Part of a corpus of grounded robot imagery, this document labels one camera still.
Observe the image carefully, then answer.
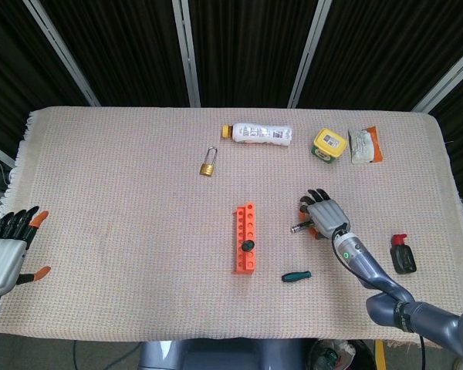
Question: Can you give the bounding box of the white bottle yellow cap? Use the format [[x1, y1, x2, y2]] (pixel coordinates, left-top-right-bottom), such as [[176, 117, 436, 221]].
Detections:
[[221, 121, 294, 148]]

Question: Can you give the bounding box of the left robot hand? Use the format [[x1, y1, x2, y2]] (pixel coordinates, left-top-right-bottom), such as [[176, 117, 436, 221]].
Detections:
[[0, 206, 52, 298]]

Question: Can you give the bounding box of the orange perforated block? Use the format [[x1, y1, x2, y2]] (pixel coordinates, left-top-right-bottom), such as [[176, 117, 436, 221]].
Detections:
[[231, 202, 258, 275]]

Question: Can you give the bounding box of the black pleated curtain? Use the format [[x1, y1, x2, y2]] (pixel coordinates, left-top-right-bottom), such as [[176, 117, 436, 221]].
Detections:
[[0, 0, 463, 201]]

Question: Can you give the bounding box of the grey metal post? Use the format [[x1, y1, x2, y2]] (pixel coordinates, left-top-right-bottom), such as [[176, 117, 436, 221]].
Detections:
[[411, 45, 463, 115], [22, 0, 101, 108], [172, 0, 201, 108], [287, 0, 333, 109], [0, 137, 16, 169]]

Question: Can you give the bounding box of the green tub yellow lid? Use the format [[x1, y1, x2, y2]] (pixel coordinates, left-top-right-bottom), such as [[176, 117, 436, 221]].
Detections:
[[310, 127, 350, 164]]

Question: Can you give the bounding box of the yellow upright bar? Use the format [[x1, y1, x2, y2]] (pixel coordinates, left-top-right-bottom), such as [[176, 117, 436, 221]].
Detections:
[[374, 339, 387, 370]]

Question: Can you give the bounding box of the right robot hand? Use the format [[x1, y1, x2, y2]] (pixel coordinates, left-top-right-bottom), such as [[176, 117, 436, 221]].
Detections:
[[299, 187, 351, 241]]

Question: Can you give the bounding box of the black bottle red cap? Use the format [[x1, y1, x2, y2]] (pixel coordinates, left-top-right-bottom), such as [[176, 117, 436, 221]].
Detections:
[[389, 233, 417, 275]]

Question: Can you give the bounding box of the bin with rubbish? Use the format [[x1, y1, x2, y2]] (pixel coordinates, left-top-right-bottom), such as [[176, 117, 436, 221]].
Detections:
[[307, 338, 375, 370]]

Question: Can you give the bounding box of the grey robot torso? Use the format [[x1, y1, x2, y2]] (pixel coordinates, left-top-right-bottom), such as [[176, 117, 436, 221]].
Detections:
[[138, 338, 306, 370]]

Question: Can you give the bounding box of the beige woven tablecloth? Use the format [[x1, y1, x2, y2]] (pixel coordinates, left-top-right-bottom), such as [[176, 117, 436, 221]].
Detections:
[[0, 106, 463, 346]]

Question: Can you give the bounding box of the green handled screwdriver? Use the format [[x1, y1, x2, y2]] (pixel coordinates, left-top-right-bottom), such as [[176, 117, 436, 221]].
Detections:
[[280, 269, 335, 284]]

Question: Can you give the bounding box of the brass padlock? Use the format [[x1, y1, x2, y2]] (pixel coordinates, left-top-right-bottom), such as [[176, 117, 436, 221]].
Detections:
[[198, 146, 218, 178]]

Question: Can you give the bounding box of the white orange snack packet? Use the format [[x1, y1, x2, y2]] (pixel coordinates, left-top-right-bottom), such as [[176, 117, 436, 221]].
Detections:
[[346, 126, 384, 166]]

